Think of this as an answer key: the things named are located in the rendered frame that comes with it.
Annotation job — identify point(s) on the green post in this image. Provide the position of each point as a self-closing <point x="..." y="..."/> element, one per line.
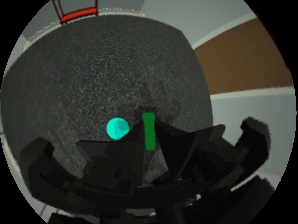
<point x="150" y="134"/>

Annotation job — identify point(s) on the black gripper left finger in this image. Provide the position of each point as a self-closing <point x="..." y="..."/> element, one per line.
<point x="128" y="151"/>

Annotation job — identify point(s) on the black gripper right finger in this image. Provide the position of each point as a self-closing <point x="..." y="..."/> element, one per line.
<point x="178" y="146"/>

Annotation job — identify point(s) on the cyan circle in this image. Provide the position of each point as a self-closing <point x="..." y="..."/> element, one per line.
<point x="117" y="128"/>

